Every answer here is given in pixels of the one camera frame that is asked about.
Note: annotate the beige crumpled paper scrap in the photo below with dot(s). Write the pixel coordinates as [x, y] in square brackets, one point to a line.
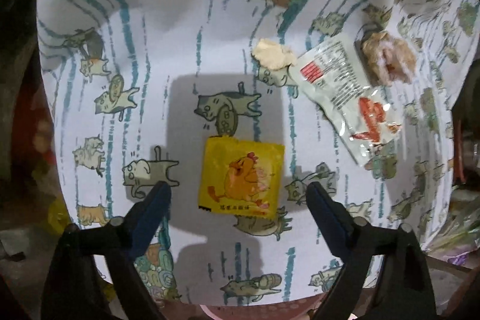
[272, 55]

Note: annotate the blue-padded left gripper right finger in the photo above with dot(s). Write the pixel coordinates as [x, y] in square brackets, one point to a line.
[332, 219]

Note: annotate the crumpled brown tissue ball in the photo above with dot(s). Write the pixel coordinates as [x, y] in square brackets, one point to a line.
[389, 58]

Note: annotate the yellow chicken seasoning packet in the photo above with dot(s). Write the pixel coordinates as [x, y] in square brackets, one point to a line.
[241, 177]

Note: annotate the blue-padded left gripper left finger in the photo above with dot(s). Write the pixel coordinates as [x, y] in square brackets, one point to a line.
[142, 221]

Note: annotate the pink perforated plastic basket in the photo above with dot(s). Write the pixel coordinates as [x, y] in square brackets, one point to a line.
[300, 309]

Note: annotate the white red-print sauce packet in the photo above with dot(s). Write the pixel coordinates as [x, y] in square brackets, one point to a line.
[332, 75]

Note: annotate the cat-print white cloth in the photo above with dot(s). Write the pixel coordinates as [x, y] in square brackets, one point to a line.
[136, 88]

